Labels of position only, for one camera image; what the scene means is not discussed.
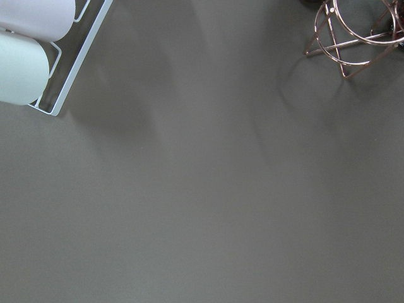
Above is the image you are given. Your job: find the pale green cup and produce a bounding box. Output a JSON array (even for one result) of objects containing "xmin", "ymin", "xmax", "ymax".
[{"xmin": 1, "ymin": 31, "xmax": 49, "ymax": 105}]

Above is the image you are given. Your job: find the pale pink cup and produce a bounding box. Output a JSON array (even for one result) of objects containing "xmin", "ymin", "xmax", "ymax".
[{"xmin": 1, "ymin": 0, "xmax": 76, "ymax": 42}]

